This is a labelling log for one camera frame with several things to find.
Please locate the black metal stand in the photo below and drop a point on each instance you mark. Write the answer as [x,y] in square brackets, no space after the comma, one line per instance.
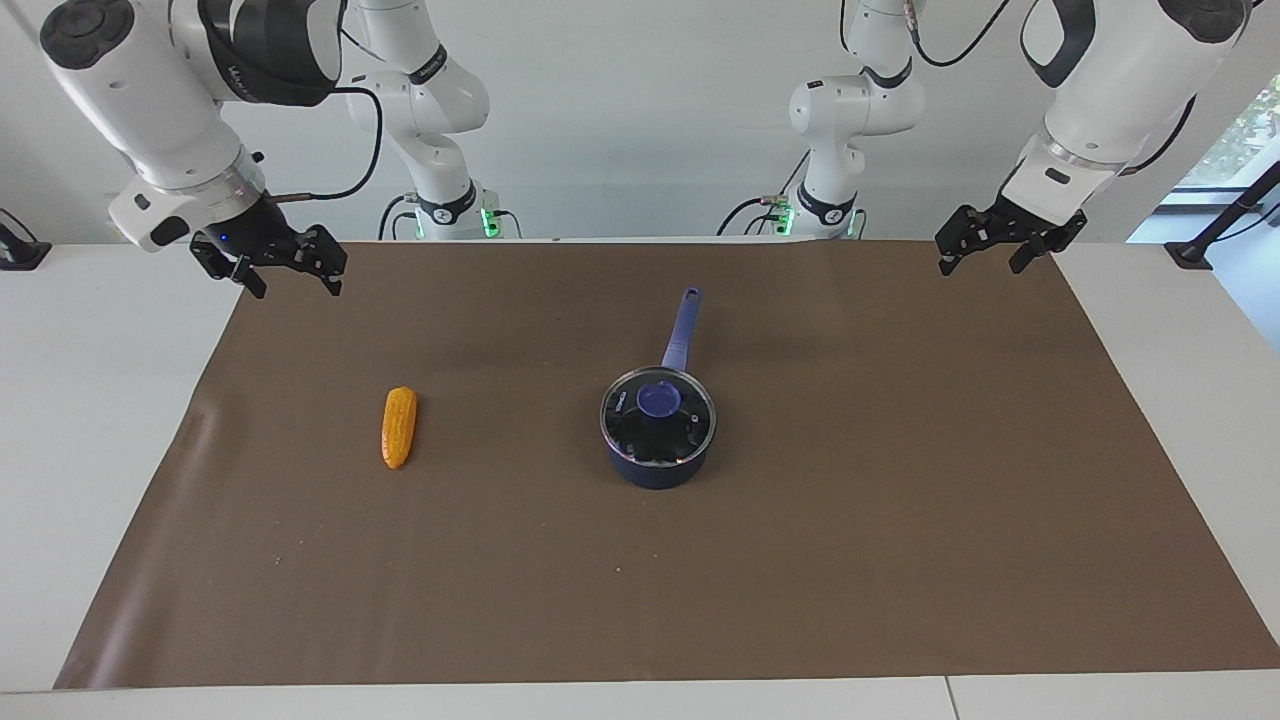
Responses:
[1225,215]

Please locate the brown table mat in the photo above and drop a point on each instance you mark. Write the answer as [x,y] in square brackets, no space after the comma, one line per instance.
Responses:
[850,520]

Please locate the glass lid with blue knob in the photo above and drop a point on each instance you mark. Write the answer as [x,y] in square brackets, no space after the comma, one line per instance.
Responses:
[690,430]

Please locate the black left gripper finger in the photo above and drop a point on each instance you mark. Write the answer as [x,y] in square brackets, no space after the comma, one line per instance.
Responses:
[948,262]
[1027,257]

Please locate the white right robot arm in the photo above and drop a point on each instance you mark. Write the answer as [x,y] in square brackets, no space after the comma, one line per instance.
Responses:
[150,110]

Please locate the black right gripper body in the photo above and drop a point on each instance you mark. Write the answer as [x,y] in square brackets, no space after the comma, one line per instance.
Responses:
[255,235]

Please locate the yellow corn cob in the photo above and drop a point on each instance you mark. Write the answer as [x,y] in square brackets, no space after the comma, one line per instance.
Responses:
[400,430]

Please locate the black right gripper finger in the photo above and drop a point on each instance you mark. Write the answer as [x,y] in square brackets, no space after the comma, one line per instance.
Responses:
[334,280]
[253,278]

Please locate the black table clamp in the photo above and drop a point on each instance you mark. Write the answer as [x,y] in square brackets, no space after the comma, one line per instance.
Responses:
[22,255]

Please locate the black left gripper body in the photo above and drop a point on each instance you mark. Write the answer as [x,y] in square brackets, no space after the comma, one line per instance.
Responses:
[1005,222]

